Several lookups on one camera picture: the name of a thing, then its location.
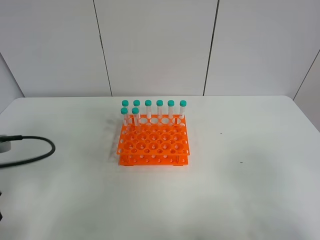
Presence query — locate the back row tube far left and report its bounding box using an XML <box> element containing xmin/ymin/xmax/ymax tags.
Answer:
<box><xmin>121</xmin><ymin>99</ymin><xmax>131</xmax><ymax>125</ymax></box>

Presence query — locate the second row tube left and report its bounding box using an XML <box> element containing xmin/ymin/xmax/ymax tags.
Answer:
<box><xmin>120</xmin><ymin>107</ymin><xmax>130</xmax><ymax>131</ymax></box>

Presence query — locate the orange test tube rack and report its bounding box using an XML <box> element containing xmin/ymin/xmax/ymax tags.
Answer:
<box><xmin>116</xmin><ymin>114</ymin><xmax>190</xmax><ymax>166</ymax></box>

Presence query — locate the back row tube far right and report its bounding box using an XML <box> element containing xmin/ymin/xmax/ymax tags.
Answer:
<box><xmin>179</xmin><ymin>100</ymin><xmax>187</xmax><ymax>119</ymax></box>

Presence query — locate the test tube with teal cap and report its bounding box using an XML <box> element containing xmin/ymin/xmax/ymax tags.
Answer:
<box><xmin>132</xmin><ymin>107</ymin><xmax>141</xmax><ymax>133</ymax></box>

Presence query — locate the black cable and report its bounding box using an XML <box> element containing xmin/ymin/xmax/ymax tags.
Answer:
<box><xmin>0</xmin><ymin>134</ymin><xmax>56</xmax><ymax>169</ymax></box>

